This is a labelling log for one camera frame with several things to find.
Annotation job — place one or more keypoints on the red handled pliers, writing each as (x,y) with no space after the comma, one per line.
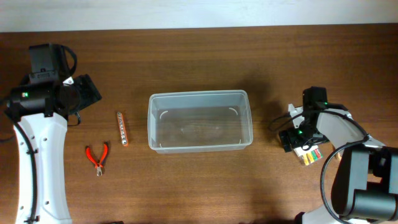
(98,163)

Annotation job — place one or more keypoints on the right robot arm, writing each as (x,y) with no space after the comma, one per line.
(358,181)

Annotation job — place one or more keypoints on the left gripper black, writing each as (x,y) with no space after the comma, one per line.
(94,95)

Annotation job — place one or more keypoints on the clear plastic container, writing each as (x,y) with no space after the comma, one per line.
(199,121)

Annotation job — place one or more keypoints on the orange socket bit holder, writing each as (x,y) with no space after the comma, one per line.
(122,129)

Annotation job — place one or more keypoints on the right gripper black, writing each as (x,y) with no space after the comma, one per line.
(294,142)

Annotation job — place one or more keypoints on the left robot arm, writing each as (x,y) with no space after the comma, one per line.
(39,109)

